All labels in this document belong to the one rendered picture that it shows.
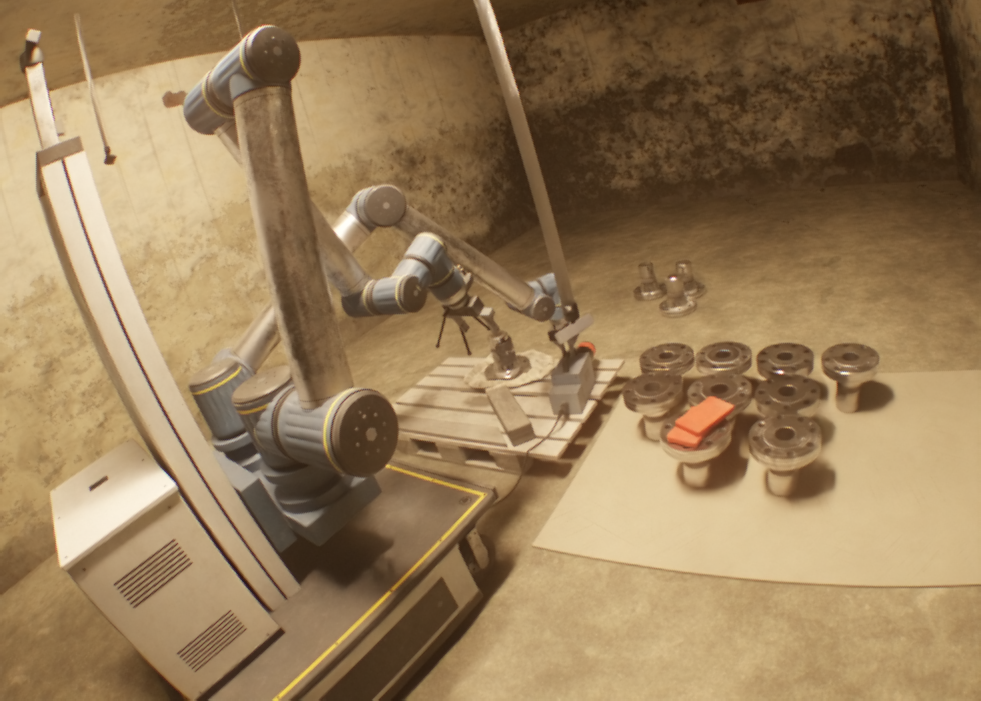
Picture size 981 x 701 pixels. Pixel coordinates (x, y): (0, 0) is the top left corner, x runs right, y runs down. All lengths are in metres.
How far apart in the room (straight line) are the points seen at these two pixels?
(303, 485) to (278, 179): 0.79
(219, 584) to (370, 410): 0.63
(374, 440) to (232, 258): 3.32
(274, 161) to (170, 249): 3.06
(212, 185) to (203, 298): 0.92
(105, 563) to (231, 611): 0.37
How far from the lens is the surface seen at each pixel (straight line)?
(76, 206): 1.33
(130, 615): 1.37
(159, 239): 4.11
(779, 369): 2.17
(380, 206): 1.71
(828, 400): 2.42
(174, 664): 1.47
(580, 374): 2.27
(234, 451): 1.80
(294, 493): 1.44
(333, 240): 1.44
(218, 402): 1.73
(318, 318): 1.10
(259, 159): 1.11
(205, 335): 4.16
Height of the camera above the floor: 1.35
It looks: 20 degrees down
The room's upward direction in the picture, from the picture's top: 17 degrees counter-clockwise
